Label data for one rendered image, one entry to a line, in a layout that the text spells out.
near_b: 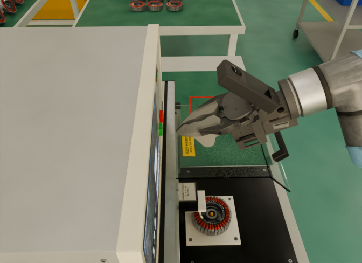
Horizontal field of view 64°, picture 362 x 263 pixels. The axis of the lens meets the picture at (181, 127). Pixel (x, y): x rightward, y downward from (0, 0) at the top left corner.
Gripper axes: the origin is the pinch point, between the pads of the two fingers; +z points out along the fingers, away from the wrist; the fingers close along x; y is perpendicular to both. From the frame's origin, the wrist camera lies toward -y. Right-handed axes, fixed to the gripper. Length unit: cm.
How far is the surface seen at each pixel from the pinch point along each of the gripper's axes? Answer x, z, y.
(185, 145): 6.6, 4.2, 11.5
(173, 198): -10.5, 4.5, 5.9
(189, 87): 73, 13, 42
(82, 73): -1.5, 7.9, -18.0
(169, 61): 97, 22, 38
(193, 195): 2.7, 8.4, 25.5
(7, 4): 161, 118, -13
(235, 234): -1.1, 3.4, 43.1
